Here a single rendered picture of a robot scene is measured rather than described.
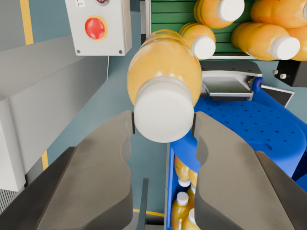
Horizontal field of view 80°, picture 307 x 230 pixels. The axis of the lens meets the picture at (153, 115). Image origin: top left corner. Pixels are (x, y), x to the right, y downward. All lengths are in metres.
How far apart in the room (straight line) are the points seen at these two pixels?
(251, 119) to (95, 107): 1.46
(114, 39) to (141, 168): 1.82
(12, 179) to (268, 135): 0.70
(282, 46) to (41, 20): 1.57
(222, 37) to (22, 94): 0.60
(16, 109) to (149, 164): 1.60
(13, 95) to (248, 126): 0.61
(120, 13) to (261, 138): 0.36
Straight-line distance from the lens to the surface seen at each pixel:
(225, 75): 0.60
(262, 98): 1.34
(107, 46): 0.39
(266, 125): 0.48
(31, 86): 0.69
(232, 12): 0.38
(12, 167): 0.69
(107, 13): 0.39
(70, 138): 2.06
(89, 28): 0.39
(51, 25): 1.69
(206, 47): 0.37
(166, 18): 0.57
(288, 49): 0.43
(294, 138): 0.46
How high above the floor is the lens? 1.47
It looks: 61 degrees down
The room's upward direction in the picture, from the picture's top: 174 degrees counter-clockwise
